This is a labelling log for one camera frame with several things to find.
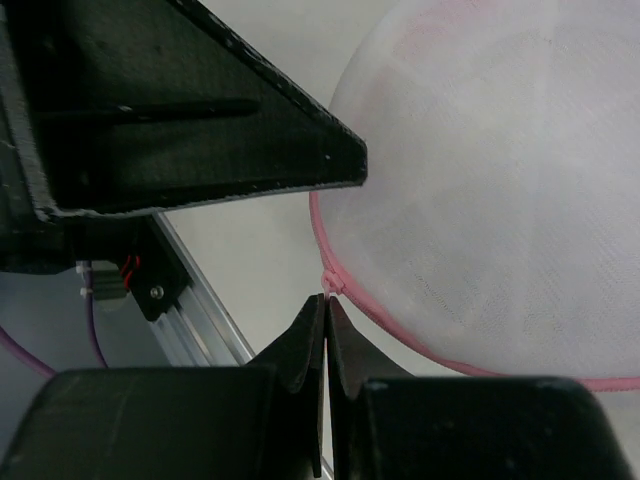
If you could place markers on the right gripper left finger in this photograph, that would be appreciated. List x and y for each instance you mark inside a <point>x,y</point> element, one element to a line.
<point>262,420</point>

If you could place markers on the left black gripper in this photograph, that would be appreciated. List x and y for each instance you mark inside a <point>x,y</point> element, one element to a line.
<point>30,240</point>

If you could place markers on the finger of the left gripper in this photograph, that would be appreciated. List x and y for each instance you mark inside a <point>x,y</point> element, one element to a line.
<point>124,108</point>

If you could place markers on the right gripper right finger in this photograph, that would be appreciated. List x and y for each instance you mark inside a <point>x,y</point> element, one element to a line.
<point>389,424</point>

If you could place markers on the aluminium front rail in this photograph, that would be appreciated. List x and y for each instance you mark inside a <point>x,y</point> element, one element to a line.
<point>203,329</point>

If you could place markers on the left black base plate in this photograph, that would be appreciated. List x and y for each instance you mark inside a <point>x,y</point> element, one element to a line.
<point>131,257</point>

